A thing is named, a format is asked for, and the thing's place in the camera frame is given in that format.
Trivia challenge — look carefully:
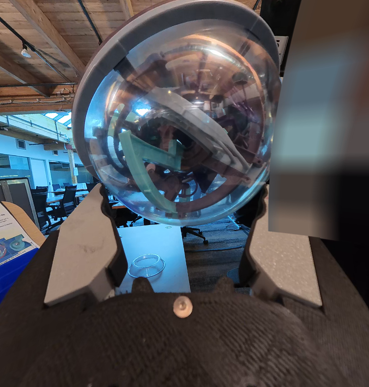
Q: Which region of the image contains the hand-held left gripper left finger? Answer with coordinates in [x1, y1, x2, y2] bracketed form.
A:
[43, 183, 128, 308]

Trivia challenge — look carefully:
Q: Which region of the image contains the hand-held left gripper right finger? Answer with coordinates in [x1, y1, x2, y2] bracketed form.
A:
[238, 184, 323, 309]

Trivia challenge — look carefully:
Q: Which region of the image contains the clear plastic maze ball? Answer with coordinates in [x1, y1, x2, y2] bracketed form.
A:
[72, 0, 279, 228]

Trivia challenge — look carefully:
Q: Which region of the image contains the black office chair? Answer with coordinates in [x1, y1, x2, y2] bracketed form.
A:
[32, 185, 80, 234]
[181, 226, 210, 246]

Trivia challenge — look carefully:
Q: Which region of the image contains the printed instruction sheet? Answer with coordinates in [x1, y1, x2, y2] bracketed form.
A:
[0, 196, 33, 270]

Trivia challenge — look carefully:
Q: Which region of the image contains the blue plastic bin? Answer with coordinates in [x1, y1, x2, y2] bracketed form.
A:
[0, 246, 40, 319]

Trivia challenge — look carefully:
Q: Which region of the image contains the grey desk partition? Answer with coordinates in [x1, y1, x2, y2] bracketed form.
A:
[0, 177, 40, 231]

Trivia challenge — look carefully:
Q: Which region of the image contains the clear plastic ring stand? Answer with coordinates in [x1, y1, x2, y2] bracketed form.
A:
[128, 253, 167, 279]

